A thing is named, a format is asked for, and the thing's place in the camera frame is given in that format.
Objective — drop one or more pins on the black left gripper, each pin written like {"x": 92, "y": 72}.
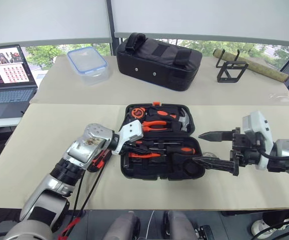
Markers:
{"x": 139, "y": 139}

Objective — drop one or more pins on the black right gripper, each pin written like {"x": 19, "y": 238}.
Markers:
{"x": 244, "y": 147}

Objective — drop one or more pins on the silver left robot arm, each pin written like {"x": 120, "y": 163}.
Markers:
{"x": 89, "y": 145}

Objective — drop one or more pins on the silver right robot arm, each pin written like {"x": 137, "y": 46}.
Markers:
{"x": 288, "y": 150}

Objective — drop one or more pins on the black plastic tool case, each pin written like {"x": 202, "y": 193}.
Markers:
{"x": 159, "y": 165}

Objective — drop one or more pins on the orange utility knife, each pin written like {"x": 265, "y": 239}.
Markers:
{"x": 144, "y": 154}

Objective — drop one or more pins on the black electrical tape roll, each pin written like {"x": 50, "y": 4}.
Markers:
{"x": 191, "y": 168}

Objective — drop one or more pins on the orange black tape measure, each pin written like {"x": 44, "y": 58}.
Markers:
{"x": 138, "y": 112}

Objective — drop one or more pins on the steel claw hammer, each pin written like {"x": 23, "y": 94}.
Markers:
{"x": 185, "y": 120}

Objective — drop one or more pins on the grey rounded shape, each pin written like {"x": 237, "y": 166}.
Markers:
{"x": 123, "y": 227}
{"x": 180, "y": 226}

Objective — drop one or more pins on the white shoe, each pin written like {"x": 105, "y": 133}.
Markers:
{"x": 259, "y": 228}

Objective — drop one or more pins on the black fabric bag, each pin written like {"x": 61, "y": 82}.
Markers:
{"x": 157, "y": 62}

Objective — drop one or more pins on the olive rolled mat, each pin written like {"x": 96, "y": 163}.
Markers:
{"x": 264, "y": 67}

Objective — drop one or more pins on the clear container with blue lid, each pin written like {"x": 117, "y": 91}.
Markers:
{"x": 88, "y": 65}

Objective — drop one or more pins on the white roller blind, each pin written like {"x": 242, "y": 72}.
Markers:
{"x": 47, "y": 17}
{"x": 209, "y": 17}

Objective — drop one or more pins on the open grey laptop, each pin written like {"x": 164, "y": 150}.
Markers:
{"x": 4, "y": 82}

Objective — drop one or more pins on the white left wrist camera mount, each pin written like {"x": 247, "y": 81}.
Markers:
{"x": 130, "y": 130}

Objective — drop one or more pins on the grey window post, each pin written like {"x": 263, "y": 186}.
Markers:
{"x": 112, "y": 30}

